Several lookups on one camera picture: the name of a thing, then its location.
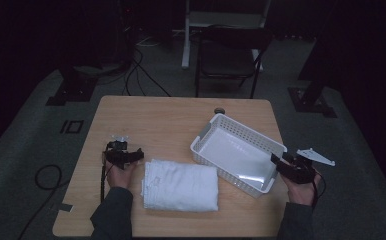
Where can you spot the white plastic basket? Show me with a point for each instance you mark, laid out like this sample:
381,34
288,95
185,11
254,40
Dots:
237,155

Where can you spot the white towel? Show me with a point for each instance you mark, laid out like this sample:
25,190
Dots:
181,185

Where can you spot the black floor stand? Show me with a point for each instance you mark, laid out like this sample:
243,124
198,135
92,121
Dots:
311,98
72,88

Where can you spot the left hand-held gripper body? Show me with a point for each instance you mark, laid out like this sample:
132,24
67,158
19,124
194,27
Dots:
118,156

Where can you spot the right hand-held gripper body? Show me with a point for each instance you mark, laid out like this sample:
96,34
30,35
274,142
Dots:
297,170

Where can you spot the round table grommet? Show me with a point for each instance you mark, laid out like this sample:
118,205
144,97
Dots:
219,110

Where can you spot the black folding chair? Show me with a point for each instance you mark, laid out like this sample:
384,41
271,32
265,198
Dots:
231,60

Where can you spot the person's left hand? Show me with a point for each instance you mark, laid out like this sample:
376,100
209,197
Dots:
119,176

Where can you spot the person's right hand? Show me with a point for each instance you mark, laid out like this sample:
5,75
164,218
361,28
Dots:
301,191

